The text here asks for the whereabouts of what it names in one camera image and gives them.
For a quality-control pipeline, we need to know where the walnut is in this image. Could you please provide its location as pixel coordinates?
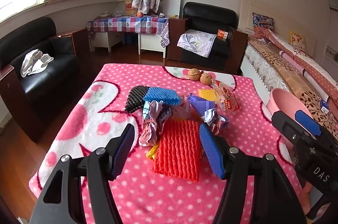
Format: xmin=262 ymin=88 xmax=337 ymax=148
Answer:
xmin=187 ymin=69 xmax=202 ymax=80
xmin=200 ymin=73 xmax=213 ymax=85

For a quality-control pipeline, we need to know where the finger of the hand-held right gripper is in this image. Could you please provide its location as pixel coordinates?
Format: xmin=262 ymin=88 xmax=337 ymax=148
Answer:
xmin=294 ymin=109 xmax=338 ymax=153
xmin=271 ymin=111 xmax=319 ymax=158

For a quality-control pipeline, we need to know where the yellow wrapper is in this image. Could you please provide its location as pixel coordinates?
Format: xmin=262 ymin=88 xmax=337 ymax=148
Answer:
xmin=146 ymin=143 xmax=159 ymax=161

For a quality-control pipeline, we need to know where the checkered tablecloth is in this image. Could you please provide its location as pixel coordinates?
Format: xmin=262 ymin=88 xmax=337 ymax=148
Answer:
xmin=87 ymin=15 xmax=170 ymax=48

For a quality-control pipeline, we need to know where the blue foam net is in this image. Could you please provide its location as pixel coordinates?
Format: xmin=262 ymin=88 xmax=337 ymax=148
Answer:
xmin=143 ymin=87 xmax=182 ymax=106

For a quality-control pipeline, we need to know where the red foam net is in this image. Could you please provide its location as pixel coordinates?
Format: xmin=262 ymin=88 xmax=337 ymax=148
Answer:
xmin=151 ymin=119 xmax=202 ymax=183

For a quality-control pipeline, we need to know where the black foam net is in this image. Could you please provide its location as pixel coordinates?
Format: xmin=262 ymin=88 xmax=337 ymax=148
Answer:
xmin=124 ymin=85 xmax=151 ymax=114

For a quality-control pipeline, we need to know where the clear bag with red label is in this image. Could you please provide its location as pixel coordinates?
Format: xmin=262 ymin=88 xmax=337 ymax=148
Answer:
xmin=211 ymin=80 xmax=241 ymax=115

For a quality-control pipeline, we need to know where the wooden side table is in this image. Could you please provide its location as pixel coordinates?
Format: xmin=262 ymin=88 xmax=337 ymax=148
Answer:
xmin=50 ymin=28 xmax=91 ymax=59

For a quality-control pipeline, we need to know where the black leather armchair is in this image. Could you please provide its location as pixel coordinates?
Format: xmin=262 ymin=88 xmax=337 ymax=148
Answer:
xmin=167 ymin=2 xmax=249 ymax=74

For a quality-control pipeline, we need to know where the polka-dot quilt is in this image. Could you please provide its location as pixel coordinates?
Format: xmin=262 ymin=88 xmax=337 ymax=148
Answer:
xmin=253 ymin=26 xmax=338 ymax=106

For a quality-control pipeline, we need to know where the yellow foam net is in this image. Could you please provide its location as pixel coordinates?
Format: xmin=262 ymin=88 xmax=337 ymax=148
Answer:
xmin=198 ymin=88 xmax=221 ymax=104

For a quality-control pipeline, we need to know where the pink plastic bucket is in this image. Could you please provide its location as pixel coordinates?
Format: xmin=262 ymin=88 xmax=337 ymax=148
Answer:
xmin=265 ymin=88 xmax=316 ymax=153

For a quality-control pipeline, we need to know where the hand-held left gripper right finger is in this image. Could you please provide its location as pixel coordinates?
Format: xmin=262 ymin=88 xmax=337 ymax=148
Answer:
xmin=199 ymin=122 xmax=308 ymax=224

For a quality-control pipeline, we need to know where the yellow flowered pillow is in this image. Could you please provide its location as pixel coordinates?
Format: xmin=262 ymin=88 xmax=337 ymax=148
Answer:
xmin=290 ymin=31 xmax=307 ymax=52

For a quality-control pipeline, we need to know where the brown leaf-pattern blanket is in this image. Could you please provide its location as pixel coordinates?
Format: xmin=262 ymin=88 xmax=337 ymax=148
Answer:
xmin=248 ymin=37 xmax=338 ymax=140

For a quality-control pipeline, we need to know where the white desk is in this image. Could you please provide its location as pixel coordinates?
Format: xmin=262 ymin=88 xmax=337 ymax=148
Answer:
xmin=91 ymin=30 xmax=167 ymax=59

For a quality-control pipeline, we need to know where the pink paper scrap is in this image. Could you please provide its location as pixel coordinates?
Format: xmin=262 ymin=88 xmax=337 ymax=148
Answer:
xmin=172 ymin=104 xmax=191 ymax=122

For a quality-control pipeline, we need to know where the white blue wrapper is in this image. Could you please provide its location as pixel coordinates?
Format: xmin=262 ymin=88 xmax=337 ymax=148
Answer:
xmin=204 ymin=109 xmax=230 ymax=135

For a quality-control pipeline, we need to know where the pink polka-dot blanket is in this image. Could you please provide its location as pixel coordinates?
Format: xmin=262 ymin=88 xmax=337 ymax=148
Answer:
xmin=29 ymin=63 xmax=312 ymax=224

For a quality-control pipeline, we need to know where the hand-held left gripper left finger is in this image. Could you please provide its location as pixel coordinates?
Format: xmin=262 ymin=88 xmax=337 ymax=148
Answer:
xmin=29 ymin=123 xmax=136 ymax=224

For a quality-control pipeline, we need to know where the bed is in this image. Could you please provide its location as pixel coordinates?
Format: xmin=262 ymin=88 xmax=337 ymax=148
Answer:
xmin=239 ymin=0 xmax=338 ymax=140

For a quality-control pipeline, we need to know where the colourful patterned pillow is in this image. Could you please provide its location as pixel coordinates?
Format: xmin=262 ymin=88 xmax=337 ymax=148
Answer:
xmin=252 ymin=12 xmax=275 ymax=28

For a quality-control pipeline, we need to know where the floral cloth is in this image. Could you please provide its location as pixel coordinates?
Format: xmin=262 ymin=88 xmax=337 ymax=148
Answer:
xmin=177 ymin=30 xmax=217 ymax=58

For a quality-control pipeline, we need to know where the white purple wrapper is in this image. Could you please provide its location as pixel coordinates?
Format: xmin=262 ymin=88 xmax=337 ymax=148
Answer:
xmin=139 ymin=101 xmax=173 ymax=147

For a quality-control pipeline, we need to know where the black leather sofa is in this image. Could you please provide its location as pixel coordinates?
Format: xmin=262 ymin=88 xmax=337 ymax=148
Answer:
xmin=0 ymin=17 xmax=80 ymax=143

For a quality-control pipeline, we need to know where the white wardrobe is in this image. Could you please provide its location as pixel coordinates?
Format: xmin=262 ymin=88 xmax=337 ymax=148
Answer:
xmin=323 ymin=0 xmax=338 ymax=67

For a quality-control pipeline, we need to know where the white cloth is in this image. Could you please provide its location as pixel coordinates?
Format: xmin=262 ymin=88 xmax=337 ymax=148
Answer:
xmin=20 ymin=49 xmax=54 ymax=78

